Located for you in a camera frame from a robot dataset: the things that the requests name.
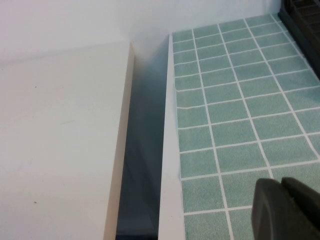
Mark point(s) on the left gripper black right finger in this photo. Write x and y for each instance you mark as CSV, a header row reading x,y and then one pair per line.
x,y
307,205

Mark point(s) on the white side cabinet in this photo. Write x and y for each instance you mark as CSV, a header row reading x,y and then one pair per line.
x,y
50,150

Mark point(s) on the green checked tablecloth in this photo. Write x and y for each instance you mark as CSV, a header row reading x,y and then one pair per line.
x,y
237,112

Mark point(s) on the black plastic dish rack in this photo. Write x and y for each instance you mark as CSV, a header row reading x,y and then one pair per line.
x,y
305,35

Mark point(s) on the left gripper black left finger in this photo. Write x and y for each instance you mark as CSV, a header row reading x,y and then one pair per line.
x,y
270,212

